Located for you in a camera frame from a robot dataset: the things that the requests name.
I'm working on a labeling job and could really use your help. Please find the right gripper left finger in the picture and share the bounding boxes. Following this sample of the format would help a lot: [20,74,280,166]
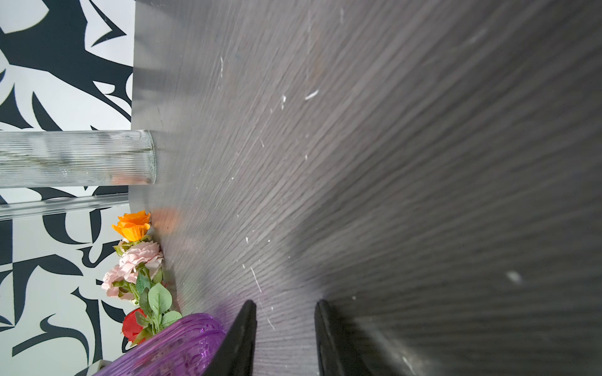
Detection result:
[203,300,257,376]

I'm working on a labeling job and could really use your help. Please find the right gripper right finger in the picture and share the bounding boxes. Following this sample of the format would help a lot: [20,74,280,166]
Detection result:
[314,299,372,376]

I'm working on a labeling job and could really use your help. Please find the blue purple glass vase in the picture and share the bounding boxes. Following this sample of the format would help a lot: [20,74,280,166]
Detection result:
[97,313,226,376]

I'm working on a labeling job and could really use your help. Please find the clear glass vase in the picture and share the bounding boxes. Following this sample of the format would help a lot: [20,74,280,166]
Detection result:
[1,130,157,188]

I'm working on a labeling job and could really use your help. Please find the orange rose stem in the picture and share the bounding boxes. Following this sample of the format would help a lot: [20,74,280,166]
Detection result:
[111,211,151,242]

